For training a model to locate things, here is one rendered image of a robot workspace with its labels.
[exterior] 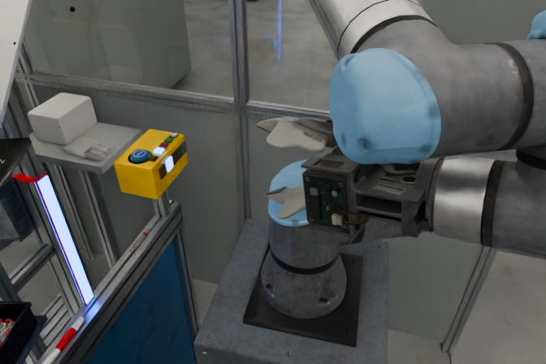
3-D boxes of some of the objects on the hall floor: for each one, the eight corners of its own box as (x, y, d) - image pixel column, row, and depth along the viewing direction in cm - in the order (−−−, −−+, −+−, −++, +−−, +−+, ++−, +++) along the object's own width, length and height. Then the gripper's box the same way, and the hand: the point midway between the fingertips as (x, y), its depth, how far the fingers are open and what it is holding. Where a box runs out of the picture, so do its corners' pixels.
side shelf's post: (125, 293, 194) (78, 141, 147) (132, 295, 193) (88, 143, 146) (120, 300, 191) (71, 147, 144) (127, 302, 190) (80, 149, 143)
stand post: (88, 330, 178) (-19, 79, 113) (106, 335, 176) (8, 83, 111) (80, 340, 175) (-33, 85, 110) (99, 345, 173) (-6, 89, 108)
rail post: (197, 366, 165) (171, 220, 121) (207, 370, 164) (183, 223, 120) (193, 376, 162) (163, 229, 118) (203, 379, 161) (176, 232, 117)
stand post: (49, 382, 160) (-57, 199, 109) (69, 389, 158) (-30, 205, 107) (41, 393, 157) (-73, 210, 105) (61, 400, 155) (-46, 217, 103)
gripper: (422, 137, 32) (218, 119, 44) (419, 291, 38) (240, 238, 49) (449, 106, 38) (265, 97, 50) (444, 241, 44) (279, 205, 56)
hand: (273, 159), depth 51 cm, fingers open, 8 cm apart
